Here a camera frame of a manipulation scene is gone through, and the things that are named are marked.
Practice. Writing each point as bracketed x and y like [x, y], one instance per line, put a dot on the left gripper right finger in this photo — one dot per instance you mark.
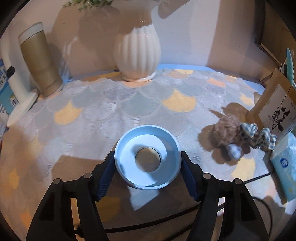
[188, 173]

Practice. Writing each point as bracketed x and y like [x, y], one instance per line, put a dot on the patterned table mat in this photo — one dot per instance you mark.
[71, 132]

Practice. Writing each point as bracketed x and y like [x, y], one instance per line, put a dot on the black television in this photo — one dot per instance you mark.
[274, 33]

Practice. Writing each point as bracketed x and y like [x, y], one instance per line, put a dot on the teal ribbed pen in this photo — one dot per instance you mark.
[290, 71]

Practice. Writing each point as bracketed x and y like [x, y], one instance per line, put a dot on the white ribbed vase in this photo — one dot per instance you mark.
[137, 54]

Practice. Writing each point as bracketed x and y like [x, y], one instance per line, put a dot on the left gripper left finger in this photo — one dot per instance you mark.
[104, 174]

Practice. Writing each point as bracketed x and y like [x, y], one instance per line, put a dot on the plaid bow plush keychain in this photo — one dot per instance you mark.
[231, 134]

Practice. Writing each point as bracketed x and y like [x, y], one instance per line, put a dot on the blue tape roll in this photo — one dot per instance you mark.
[148, 157]

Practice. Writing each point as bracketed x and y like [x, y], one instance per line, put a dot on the artificial flower bouquet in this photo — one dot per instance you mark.
[126, 5]

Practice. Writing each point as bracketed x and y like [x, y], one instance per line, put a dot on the white desk lamp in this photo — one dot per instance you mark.
[25, 97]

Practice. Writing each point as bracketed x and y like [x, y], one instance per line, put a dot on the wooden pen holder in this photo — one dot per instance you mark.
[275, 109]

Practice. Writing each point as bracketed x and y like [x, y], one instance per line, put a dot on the light blue tissue pack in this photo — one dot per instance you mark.
[283, 159]

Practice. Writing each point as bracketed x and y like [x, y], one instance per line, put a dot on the gold thermos bottle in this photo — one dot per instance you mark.
[38, 58]

